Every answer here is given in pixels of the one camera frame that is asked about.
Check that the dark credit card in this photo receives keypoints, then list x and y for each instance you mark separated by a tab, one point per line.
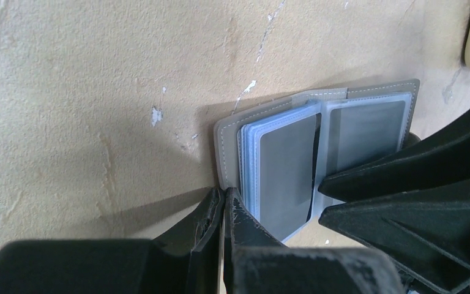
286	175
363	133

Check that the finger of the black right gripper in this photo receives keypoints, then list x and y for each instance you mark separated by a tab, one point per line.
440	159
425	232

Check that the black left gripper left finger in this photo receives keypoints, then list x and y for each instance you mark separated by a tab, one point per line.
183	259

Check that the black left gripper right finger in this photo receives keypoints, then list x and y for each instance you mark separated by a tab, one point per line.
256	262

